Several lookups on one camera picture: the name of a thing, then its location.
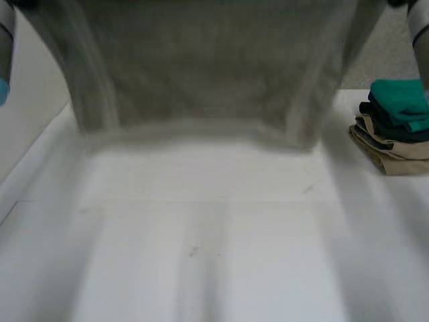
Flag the teal towel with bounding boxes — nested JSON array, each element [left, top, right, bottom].
[[369, 78, 429, 133]]

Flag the beige shorts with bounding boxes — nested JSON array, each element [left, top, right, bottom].
[[348, 113, 429, 176]]

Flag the dark blue cloth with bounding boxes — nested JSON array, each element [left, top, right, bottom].
[[359, 92, 429, 150]]

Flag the grey towel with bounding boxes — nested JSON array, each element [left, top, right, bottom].
[[19, 0, 389, 152]]

